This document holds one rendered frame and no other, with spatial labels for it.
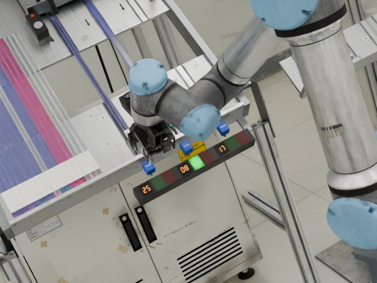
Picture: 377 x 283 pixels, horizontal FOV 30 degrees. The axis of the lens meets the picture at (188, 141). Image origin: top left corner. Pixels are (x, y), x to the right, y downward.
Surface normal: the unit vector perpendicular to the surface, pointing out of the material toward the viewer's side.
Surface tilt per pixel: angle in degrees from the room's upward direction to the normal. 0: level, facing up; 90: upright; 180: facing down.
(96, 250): 90
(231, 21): 90
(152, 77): 42
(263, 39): 107
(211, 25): 90
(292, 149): 0
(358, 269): 0
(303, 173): 0
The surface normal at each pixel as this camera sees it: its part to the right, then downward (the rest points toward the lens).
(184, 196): 0.39, 0.24
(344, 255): -0.33, -0.86
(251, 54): -0.27, 0.72
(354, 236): -0.50, 0.62
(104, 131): 0.02, -0.48
